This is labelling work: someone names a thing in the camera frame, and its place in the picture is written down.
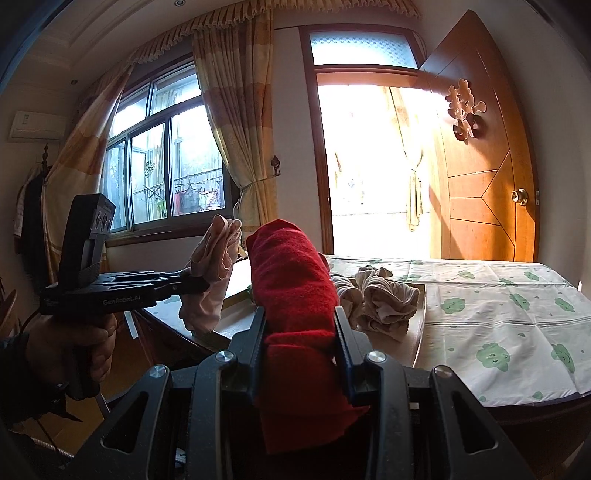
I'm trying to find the wooden door frame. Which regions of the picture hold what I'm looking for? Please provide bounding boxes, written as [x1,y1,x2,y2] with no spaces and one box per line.
[299,25,430,257]

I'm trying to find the frosted transom window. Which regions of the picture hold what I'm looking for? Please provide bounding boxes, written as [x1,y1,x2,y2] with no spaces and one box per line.
[308,30,423,70]

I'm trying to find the table with cloud tablecloth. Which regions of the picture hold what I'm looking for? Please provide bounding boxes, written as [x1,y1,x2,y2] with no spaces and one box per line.
[139,256,591,407]

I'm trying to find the shallow white box tray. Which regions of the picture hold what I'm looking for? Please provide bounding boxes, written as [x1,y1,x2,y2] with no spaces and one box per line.
[185,256,428,370]

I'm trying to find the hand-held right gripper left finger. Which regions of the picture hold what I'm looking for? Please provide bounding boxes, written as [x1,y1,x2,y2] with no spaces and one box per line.
[69,307,269,480]

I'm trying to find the yellow plaid tied curtain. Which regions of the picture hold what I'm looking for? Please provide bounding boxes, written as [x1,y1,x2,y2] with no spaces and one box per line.
[191,11,278,232]

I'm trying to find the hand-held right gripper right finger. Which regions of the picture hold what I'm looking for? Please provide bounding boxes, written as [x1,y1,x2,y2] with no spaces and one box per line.
[333,307,536,480]

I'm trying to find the red fleece underwear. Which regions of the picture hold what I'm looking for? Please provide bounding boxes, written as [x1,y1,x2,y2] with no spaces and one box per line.
[245,219,370,455]

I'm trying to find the yellow balcony curtain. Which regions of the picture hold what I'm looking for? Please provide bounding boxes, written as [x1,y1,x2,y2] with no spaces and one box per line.
[383,85,432,232]

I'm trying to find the yellow plaid loose curtain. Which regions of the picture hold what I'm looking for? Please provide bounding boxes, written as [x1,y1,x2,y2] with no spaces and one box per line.
[41,62,134,282]

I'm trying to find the person's left hand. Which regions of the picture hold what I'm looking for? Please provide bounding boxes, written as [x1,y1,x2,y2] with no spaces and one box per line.
[25,315,117,385]

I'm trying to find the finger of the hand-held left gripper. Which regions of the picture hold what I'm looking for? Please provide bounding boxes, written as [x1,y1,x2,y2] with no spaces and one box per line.
[154,270,209,284]
[154,281,212,297]

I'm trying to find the dark hanging clothes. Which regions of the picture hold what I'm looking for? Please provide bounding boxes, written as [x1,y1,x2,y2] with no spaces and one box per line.
[11,143,51,287]

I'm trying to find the pink door ornament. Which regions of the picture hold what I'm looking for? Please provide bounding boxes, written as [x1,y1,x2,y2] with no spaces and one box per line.
[444,78,488,146]

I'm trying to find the beige frilled underwear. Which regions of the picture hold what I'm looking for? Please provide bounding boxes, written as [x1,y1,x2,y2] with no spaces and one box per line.
[330,274,365,328]
[355,265,421,341]

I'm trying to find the wooden door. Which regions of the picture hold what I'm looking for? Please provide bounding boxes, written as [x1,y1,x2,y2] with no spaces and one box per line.
[418,10,541,263]

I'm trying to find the person's left forearm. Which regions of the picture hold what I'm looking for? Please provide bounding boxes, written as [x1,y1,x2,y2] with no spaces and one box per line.
[0,332,84,430]

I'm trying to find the white air conditioner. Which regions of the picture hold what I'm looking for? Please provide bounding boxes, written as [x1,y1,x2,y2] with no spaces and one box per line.
[8,110,68,141]

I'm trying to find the pale pink underwear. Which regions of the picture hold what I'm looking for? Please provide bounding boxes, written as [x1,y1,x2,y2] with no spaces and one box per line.
[178,215,243,334]

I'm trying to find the dark framed window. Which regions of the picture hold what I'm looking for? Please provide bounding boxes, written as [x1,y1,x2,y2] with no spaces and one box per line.
[102,60,234,234]

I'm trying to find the hanging laundry outside window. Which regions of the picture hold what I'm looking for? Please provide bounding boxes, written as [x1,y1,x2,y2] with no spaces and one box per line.
[173,182,222,214]

